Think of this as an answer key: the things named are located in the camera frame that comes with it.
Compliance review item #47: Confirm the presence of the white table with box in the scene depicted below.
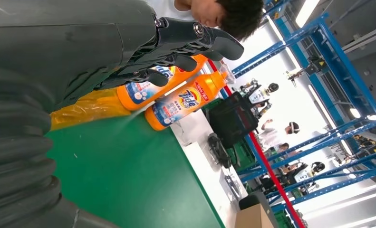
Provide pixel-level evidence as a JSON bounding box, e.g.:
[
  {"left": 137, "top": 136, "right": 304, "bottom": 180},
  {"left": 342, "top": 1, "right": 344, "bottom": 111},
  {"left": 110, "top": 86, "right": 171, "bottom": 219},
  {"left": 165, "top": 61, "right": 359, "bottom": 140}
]
[{"left": 170, "top": 108, "right": 248, "bottom": 228}]

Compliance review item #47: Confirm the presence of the orange Tide detergent bottle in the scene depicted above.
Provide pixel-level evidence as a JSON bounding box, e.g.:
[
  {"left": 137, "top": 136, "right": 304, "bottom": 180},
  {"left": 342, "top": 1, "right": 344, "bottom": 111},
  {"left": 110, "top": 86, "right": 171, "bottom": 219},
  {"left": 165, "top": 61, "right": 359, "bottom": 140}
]
[
  {"left": 116, "top": 54, "right": 208, "bottom": 111},
  {"left": 145, "top": 64, "right": 236, "bottom": 132}
]

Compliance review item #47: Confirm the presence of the printed booklet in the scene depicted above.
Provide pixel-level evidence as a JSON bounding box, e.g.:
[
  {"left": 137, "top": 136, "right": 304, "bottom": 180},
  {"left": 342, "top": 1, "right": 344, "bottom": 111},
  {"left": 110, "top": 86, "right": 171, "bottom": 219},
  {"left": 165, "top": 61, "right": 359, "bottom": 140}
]
[{"left": 221, "top": 170, "right": 242, "bottom": 202}]

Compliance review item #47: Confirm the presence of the black yellow hanging hoist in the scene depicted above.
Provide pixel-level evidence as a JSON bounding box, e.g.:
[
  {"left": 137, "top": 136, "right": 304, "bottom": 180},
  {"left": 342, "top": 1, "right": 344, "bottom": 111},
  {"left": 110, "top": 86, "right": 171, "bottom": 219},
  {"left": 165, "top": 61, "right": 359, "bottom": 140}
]
[{"left": 283, "top": 69, "right": 306, "bottom": 88}]

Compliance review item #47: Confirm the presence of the black mesh office chair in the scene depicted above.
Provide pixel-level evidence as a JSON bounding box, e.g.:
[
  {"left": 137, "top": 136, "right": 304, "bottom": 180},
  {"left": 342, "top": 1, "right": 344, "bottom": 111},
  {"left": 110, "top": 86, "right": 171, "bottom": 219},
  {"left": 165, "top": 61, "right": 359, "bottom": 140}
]
[{"left": 208, "top": 92, "right": 259, "bottom": 149}]

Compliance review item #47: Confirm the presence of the black box yellow warning sign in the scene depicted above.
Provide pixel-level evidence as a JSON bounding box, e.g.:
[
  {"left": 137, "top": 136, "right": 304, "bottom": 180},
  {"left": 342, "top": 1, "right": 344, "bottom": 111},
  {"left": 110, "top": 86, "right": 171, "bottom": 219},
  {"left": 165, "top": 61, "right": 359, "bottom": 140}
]
[{"left": 303, "top": 56, "right": 329, "bottom": 77}]

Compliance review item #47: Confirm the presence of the blue metal shelving rack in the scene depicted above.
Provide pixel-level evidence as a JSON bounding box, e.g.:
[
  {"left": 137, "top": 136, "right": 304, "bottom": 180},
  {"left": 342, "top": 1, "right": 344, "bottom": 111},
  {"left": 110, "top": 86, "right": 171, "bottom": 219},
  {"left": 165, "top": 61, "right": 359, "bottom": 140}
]
[{"left": 219, "top": 0, "right": 376, "bottom": 228}]

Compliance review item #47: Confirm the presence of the black handheld controller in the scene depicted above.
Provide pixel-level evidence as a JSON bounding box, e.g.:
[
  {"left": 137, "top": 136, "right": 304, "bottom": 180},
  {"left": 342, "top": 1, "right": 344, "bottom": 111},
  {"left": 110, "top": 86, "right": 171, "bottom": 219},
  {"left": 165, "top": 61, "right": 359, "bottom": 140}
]
[{"left": 207, "top": 132, "right": 232, "bottom": 170}]

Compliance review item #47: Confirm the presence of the brown cardboard box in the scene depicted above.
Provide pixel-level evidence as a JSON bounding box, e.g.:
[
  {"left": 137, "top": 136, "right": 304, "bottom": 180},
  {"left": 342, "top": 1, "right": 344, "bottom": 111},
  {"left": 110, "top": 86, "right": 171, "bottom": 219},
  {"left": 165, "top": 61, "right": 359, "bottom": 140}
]
[{"left": 234, "top": 204, "right": 275, "bottom": 228}]

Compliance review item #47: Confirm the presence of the white ceiling light strip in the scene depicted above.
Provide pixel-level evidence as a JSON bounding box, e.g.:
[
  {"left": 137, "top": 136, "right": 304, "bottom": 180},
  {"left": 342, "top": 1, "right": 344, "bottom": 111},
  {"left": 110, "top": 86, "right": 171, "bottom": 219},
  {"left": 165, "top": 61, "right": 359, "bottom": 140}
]
[{"left": 296, "top": 0, "right": 321, "bottom": 29}]

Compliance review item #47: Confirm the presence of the red barrier rail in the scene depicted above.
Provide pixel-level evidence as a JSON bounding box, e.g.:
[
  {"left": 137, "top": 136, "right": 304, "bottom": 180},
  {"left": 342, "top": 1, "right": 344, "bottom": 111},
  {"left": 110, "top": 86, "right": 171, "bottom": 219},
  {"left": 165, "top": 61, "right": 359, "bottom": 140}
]
[{"left": 206, "top": 59, "right": 306, "bottom": 228}]

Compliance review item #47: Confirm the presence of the green plastic crate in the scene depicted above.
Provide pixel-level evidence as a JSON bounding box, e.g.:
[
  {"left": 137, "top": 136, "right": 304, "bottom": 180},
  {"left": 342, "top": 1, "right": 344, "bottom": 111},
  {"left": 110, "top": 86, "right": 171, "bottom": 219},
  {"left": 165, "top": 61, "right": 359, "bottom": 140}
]
[
  {"left": 227, "top": 138, "right": 255, "bottom": 173},
  {"left": 203, "top": 97, "right": 223, "bottom": 111},
  {"left": 273, "top": 209, "right": 295, "bottom": 228}
]

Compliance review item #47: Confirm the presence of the person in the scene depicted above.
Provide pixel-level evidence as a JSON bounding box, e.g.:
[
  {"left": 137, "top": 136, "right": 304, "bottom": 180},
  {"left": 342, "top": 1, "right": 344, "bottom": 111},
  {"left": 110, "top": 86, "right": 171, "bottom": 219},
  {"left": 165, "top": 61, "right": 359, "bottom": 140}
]
[
  {"left": 257, "top": 119, "right": 301, "bottom": 152},
  {"left": 145, "top": 0, "right": 265, "bottom": 41}
]

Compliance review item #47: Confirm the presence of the white humanoid robot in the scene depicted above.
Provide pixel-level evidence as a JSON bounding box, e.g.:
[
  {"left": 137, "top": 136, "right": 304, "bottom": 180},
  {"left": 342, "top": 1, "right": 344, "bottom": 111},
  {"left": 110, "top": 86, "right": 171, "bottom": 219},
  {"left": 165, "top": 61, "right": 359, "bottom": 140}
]
[
  {"left": 239, "top": 78, "right": 280, "bottom": 120},
  {"left": 287, "top": 160, "right": 327, "bottom": 191}
]

